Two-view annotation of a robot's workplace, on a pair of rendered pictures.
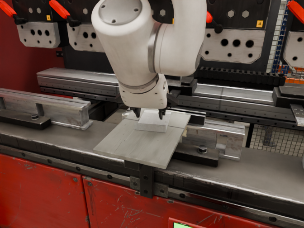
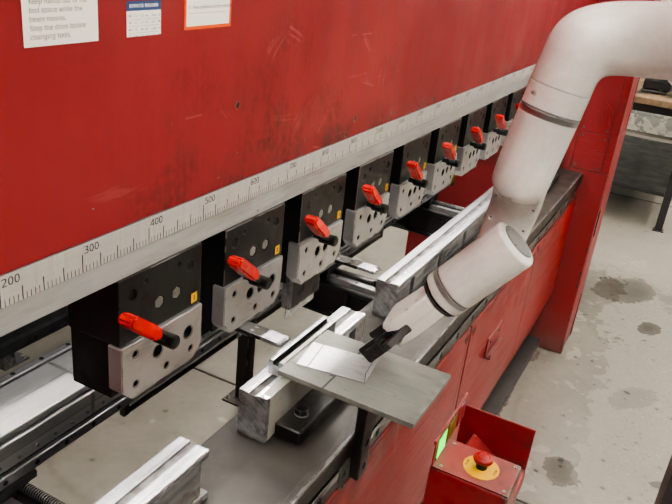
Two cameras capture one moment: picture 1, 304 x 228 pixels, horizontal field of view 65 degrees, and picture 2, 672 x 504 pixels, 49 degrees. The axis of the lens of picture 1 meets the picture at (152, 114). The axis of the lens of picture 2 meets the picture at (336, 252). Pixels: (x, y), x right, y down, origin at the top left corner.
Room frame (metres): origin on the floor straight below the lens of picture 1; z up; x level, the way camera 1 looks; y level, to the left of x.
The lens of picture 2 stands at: (0.52, 1.13, 1.72)
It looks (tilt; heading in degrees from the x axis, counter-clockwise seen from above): 24 degrees down; 276
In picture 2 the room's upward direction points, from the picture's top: 6 degrees clockwise
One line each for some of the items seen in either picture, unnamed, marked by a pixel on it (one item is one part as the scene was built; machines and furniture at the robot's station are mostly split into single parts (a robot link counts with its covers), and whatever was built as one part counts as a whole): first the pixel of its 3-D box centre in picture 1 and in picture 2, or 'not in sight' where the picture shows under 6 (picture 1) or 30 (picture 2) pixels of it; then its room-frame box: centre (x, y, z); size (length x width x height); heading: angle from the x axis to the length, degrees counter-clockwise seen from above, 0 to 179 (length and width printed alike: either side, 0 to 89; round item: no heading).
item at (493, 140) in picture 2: not in sight; (482, 124); (0.36, -0.96, 1.26); 0.15 x 0.09 x 0.17; 70
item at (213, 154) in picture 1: (170, 149); (327, 395); (0.63, -0.06, 0.89); 0.30 x 0.05 x 0.03; 70
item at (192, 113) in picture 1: (173, 114); (303, 345); (0.69, -0.07, 0.98); 0.20 x 0.03 x 0.03; 70
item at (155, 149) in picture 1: (148, 131); (365, 374); (0.56, 0.01, 1.00); 0.26 x 0.18 x 0.01; 160
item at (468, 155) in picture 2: not in sight; (458, 137); (0.43, -0.77, 1.26); 0.15 x 0.09 x 0.17; 70
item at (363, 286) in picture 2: not in sight; (286, 272); (0.85, -0.73, 0.81); 0.64 x 0.08 x 0.14; 160
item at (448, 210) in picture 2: not in sight; (393, 204); (0.59, -1.44, 0.81); 0.64 x 0.08 x 0.14; 160
